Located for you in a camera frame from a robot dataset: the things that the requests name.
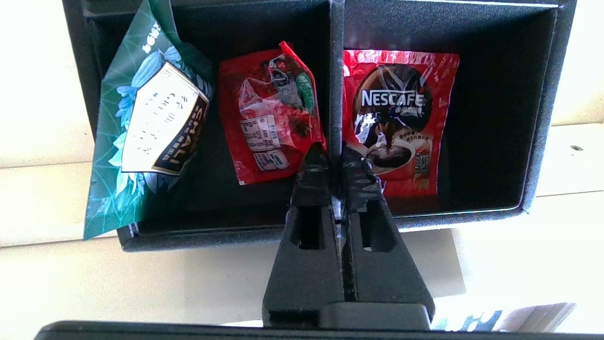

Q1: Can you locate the red green snack packet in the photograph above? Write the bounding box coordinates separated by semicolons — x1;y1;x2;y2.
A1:
218;42;327;186

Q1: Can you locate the teal green tea packet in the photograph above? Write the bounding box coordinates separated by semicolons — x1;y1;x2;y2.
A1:
84;0;215;240

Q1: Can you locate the black organizer box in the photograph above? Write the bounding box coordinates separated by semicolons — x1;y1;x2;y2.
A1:
61;0;579;252

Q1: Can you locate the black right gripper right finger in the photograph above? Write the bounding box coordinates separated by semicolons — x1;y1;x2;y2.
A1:
340;144;436;318

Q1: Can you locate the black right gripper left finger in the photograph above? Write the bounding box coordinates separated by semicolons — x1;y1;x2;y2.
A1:
262;142;347;327

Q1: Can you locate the dark red snack packet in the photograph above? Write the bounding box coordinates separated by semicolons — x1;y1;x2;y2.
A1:
343;49;461;196

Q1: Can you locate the cream ribbed drawer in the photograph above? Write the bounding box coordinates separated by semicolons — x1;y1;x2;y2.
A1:
0;0;604;331

